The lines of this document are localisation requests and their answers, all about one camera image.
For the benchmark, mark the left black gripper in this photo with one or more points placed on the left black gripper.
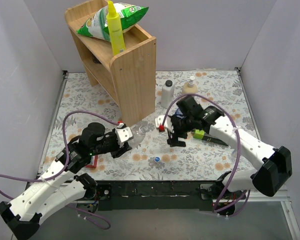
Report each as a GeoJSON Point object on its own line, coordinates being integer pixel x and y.
{"type": "Point", "coordinates": [119, 146]}

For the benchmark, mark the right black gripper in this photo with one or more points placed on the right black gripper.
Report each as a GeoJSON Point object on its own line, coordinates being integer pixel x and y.
{"type": "Point", "coordinates": [177, 127]}

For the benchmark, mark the clear plastic bottle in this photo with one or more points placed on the clear plastic bottle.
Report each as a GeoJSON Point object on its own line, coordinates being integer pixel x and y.
{"type": "Point", "coordinates": [139, 134]}

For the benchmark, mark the blue Pocari Sweat cap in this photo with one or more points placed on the blue Pocari Sweat cap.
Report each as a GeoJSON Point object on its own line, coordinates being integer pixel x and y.
{"type": "Point", "coordinates": [156, 159]}

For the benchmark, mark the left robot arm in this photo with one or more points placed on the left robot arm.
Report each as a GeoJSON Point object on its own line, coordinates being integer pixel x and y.
{"type": "Point", "coordinates": [60, 184]}

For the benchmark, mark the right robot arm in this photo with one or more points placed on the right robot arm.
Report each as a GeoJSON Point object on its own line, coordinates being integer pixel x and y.
{"type": "Point", "coordinates": [258, 166]}

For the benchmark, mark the blue label water bottle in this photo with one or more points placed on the blue label water bottle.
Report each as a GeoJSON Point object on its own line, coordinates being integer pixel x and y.
{"type": "Point", "coordinates": [178, 113]}

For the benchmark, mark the white bottle black cap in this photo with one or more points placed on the white bottle black cap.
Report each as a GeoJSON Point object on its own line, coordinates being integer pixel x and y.
{"type": "Point", "coordinates": [167, 93]}

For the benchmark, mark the beige soap pump bottle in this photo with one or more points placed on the beige soap pump bottle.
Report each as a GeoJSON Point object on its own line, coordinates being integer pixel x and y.
{"type": "Point", "coordinates": [190, 87]}

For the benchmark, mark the yellow squeeze bottle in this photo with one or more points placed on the yellow squeeze bottle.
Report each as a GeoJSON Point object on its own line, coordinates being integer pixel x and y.
{"type": "Point", "coordinates": [115, 29]}

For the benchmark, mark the green black product box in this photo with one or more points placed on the green black product box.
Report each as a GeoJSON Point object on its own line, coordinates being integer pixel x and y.
{"type": "Point", "coordinates": [202, 135]}

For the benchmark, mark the red white snack packet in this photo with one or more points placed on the red white snack packet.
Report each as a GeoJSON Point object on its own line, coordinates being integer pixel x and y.
{"type": "Point", "coordinates": [93, 162]}

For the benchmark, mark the wooden shelf unit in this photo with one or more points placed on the wooden shelf unit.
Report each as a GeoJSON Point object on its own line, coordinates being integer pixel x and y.
{"type": "Point", "coordinates": [128, 77]}

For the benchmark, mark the green chip bag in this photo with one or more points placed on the green chip bag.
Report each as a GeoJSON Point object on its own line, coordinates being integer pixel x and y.
{"type": "Point", "coordinates": [97, 25]}

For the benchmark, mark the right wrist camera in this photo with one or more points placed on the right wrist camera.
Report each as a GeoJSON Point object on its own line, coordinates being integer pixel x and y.
{"type": "Point", "coordinates": [166, 124]}

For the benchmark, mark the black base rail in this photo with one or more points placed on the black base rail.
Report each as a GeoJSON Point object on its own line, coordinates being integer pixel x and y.
{"type": "Point", "coordinates": [148, 195]}

